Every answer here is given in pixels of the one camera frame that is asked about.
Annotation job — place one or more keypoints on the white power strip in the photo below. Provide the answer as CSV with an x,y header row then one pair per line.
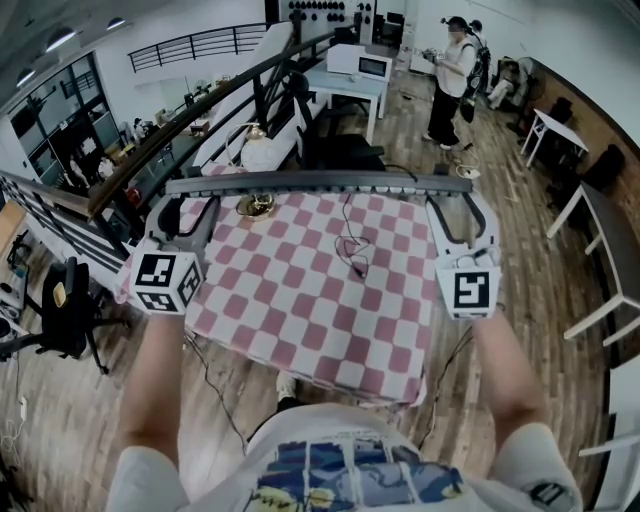
x,y
23,409
470,173

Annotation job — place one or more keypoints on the person's right forearm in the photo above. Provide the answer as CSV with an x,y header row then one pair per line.
x,y
507,390

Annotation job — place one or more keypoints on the white microwave oven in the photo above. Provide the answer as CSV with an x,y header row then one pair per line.
x,y
345,60

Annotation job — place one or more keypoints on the black balcony railing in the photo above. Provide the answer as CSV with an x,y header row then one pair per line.
x,y
195,36

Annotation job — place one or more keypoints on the pink white checkered tablecloth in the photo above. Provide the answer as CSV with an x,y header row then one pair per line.
x,y
300,300

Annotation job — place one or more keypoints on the black office chair yellow headrest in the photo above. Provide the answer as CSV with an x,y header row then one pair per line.
x,y
70,310

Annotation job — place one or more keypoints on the person's printed white shirt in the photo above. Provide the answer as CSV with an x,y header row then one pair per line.
x,y
325,425

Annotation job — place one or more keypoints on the person's white left shoe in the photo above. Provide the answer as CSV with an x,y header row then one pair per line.
x,y
286,385

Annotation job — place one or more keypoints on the black computer keyboard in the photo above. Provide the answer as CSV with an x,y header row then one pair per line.
x,y
320,181

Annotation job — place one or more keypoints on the person's black trousers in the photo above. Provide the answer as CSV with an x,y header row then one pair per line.
x,y
287,404

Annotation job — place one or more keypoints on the white shelf rack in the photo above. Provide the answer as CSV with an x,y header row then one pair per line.
x,y
625,440

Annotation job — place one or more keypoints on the person's left forearm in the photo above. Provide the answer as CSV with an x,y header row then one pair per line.
x,y
152,390

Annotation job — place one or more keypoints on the white table with microwave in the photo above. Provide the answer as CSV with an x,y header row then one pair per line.
x,y
345,85

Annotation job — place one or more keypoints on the white globe lamp gold base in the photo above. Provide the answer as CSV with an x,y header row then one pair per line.
x,y
257,155

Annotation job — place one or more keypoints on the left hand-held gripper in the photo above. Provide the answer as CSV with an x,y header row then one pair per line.
x,y
160,280

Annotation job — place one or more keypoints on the wooden desk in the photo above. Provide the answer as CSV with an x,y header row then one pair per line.
x,y
10,225

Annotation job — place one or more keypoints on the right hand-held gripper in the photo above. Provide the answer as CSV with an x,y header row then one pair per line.
x,y
470,292

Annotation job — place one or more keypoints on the white folding table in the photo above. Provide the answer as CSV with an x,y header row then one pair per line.
x,y
560,130

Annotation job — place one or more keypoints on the grey top white table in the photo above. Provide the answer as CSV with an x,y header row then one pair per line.
x,y
615,235

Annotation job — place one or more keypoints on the black railing wooden handrail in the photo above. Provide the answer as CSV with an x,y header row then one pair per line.
x,y
150,157

